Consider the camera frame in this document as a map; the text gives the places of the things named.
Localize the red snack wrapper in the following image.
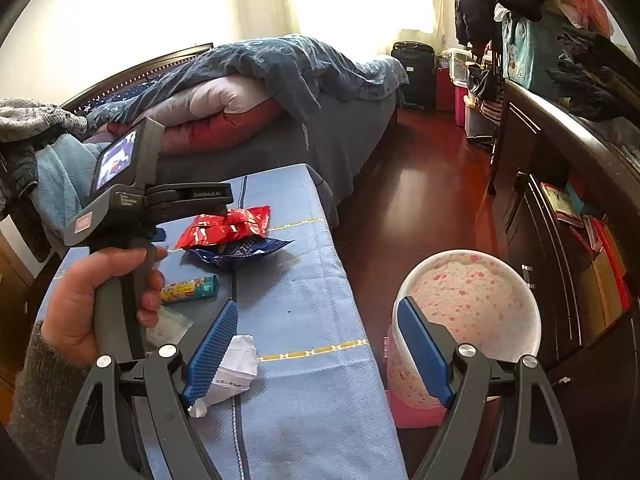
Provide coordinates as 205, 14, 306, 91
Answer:
175, 206, 270, 249

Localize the dark blue snack wrapper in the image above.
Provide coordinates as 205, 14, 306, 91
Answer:
186, 235, 291, 270

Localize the grey knit sleeve forearm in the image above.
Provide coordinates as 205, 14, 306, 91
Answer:
8, 322, 89, 479

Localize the pink speckled trash bin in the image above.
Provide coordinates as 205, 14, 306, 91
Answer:
386, 249, 542, 429

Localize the person's left hand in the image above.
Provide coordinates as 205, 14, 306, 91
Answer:
41, 246, 167, 367

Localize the crumpled white tissue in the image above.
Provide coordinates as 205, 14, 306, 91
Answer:
189, 335, 258, 418

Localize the green wet wipes pack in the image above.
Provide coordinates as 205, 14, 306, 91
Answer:
145, 306, 193, 348

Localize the light blue fleece blanket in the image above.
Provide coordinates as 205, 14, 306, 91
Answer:
30, 133, 108, 254

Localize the colourful candy tube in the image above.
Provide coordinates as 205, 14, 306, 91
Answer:
160, 275, 218, 304

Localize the blue checked tablecloth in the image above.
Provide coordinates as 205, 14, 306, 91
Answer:
194, 165, 406, 479

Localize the pink and red folded quilt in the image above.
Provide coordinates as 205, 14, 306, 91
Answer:
84, 75, 288, 155

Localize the grey knit garment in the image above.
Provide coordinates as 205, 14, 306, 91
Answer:
0, 98, 88, 143

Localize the bed with grey sheet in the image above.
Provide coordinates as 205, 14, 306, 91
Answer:
60, 41, 402, 229

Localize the book with beige cover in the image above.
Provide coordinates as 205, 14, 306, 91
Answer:
540, 183, 584, 229

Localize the red books stack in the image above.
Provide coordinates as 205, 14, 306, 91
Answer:
582, 214, 631, 321

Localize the dark wooden dresser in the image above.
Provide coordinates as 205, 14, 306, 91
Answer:
489, 82, 639, 479

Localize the dark blue duvet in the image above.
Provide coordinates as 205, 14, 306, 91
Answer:
87, 34, 409, 131

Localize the pink storage box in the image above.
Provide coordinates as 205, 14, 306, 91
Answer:
454, 84, 468, 127

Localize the black suitcase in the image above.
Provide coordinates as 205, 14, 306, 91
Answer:
390, 41, 436, 110

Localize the hanging dark clothes pile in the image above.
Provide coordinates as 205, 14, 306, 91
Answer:
454, 0, 639, 124

